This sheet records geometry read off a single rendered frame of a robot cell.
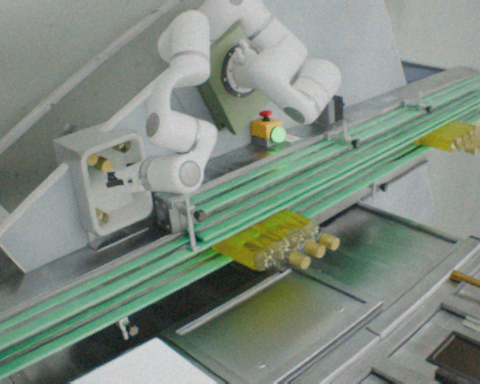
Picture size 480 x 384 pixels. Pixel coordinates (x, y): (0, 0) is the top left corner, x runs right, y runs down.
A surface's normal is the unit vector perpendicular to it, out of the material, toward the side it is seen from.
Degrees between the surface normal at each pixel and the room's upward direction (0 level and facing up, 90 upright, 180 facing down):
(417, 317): 90
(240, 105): 2
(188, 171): 15
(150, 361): 90
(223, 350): 90
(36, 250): 0
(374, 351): 90
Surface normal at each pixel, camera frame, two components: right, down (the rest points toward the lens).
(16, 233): 0.67, 0.27
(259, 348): -0.07, -0.90
